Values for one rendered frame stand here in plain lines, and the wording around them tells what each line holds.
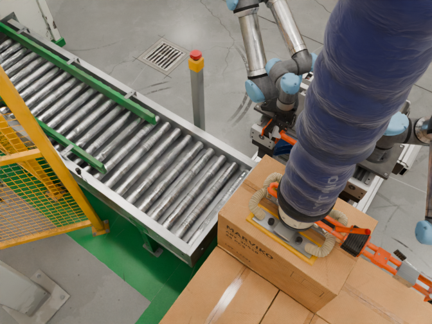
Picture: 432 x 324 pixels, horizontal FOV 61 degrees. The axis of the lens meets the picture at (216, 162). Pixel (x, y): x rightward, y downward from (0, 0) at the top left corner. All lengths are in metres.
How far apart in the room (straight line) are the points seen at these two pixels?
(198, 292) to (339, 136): 1.25
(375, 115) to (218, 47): 2.99
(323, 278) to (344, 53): 1.05
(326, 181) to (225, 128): 2.01
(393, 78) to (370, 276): 1.46
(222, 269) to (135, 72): 2.21
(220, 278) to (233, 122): 1.56
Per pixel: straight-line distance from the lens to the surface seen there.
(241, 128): 3.13
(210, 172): 2.25
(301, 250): 1.64
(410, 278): 1.61
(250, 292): 2.00
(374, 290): 2.15
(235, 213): 1.69
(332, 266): 1.67
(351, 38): 0.82
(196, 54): 2.18
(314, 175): 1.19
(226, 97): 3.35
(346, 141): 1.00
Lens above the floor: 2.49
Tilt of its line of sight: 58 degrees down
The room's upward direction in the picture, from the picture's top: 1 degrees clockwise
